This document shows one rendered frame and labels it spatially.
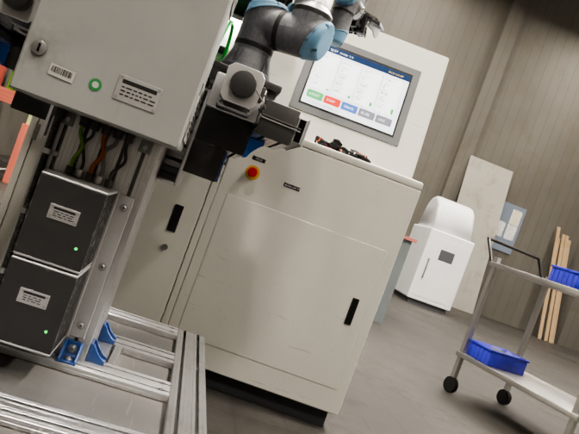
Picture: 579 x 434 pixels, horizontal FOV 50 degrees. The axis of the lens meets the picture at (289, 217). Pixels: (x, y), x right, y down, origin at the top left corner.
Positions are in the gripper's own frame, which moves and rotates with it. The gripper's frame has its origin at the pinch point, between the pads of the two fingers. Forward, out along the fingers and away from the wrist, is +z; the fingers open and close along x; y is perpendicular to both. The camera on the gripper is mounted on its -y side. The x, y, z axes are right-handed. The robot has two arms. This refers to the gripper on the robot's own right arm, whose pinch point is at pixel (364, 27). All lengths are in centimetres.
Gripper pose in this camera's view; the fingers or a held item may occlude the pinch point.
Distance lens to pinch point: 242.1
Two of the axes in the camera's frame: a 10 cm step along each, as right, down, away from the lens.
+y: -2.2, 9.8, -0.2
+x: 9.4, 2.0, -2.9
